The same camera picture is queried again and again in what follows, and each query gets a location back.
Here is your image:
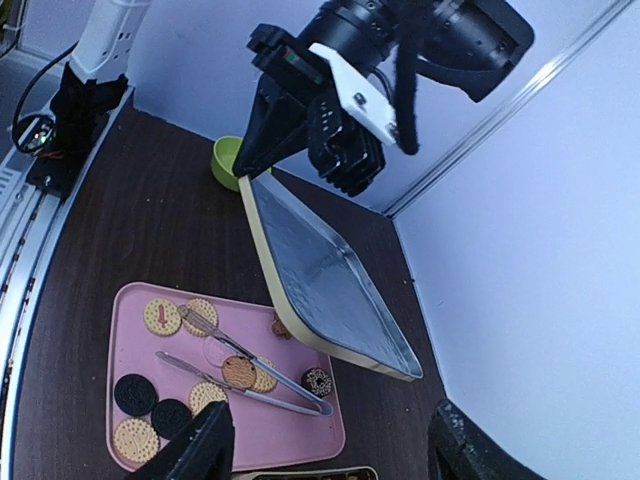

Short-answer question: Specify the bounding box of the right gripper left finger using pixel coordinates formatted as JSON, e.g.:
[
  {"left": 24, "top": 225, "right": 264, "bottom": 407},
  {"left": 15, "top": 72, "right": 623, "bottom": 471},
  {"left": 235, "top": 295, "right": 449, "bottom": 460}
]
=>
[{"left": 126, "top": 402, "right": 235, "bottom": 480}]

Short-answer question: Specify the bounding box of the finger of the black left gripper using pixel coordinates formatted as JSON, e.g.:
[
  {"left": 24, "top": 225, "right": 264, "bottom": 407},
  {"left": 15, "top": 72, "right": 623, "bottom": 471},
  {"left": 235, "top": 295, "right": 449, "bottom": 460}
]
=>
[{"left": 233, "top": 89, "right": 307, "bottom": 178}]

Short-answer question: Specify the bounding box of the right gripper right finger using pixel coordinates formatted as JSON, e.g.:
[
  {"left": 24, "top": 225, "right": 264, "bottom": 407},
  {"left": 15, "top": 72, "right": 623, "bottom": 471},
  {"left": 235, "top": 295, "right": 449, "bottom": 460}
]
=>
[{"left": 428, "top": 399, "right": 540, "bottom": 480}]

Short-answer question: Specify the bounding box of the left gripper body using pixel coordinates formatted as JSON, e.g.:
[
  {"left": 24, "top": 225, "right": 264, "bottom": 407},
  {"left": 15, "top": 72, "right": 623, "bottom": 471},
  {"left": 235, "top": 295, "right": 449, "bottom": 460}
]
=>
[{"left": 248, "top": 23, "right": 397, "bottom": 145}]

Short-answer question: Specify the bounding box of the silver metal tin lid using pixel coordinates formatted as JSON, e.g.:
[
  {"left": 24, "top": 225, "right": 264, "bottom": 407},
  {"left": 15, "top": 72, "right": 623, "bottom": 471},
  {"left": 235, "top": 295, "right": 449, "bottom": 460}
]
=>
[{"left": 239, "top": 174, "right": 423, "bottom": 382}]

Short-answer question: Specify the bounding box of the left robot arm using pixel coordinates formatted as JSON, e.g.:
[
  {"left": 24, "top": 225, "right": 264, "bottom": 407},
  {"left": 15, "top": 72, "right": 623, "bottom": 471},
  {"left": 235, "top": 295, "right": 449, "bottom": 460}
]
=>
[{"left": 233, "top": 1, "right": 535, "bottom": 196}]

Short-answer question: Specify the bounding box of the black sandwich cookie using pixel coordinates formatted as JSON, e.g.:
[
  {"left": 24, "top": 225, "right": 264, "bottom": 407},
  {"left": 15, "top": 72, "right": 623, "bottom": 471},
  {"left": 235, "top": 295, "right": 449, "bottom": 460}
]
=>
[
  {"left": 113, "top": 374, "right": 158, "bottom": 417},
  {"left": 151, "top": 399, "right": 192, "bottom": 440}
]

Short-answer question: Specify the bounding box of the green bowl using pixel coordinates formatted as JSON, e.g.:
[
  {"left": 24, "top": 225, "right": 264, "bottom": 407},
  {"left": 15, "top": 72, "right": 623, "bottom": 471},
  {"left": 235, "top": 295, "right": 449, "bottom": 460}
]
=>
[{"left": 210, "top": 136, "right": 243, "bottom": 193}]

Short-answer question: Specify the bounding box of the yellow round cookie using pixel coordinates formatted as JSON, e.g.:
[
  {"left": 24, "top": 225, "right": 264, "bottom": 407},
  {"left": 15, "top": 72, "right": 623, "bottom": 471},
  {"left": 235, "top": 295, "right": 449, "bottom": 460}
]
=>
[{"left": 113, "top": 418, "right": 160, "bottom": 464}]

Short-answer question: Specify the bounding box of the gold cookie tin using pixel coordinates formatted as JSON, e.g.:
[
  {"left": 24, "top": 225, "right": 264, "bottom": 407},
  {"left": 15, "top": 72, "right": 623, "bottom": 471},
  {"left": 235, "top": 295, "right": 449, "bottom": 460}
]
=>
[{"left": 238, "top": 466, "right": 379, "bottom": 480}]

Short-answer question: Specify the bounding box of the pink tray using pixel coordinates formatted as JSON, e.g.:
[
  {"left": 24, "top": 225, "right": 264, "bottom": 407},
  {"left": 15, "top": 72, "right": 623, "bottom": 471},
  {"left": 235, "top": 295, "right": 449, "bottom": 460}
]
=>
[{"left": 107, "top": 282, "right": 346, "bottom": 472}]

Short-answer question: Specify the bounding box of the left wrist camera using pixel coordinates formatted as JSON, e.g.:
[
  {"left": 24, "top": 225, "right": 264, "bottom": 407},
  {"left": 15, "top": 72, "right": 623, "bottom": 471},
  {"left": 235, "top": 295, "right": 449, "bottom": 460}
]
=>
[{"left": 307, "top": 90, "right": 386, "bottom": 197}]

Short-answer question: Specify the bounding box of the aluminium corner post left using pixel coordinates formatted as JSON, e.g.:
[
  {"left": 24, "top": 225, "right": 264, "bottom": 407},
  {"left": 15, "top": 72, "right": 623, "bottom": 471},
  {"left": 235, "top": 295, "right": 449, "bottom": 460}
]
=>
[{"left": 381, "top": 0, "right": 635, "bottom": 220}]

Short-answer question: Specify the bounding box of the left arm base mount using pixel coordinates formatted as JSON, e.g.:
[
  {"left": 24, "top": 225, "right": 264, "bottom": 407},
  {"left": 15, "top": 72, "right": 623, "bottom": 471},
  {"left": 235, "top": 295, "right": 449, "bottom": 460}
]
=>
[{"left": 12, "top": 64, "right": 128, "bottom": 200}]

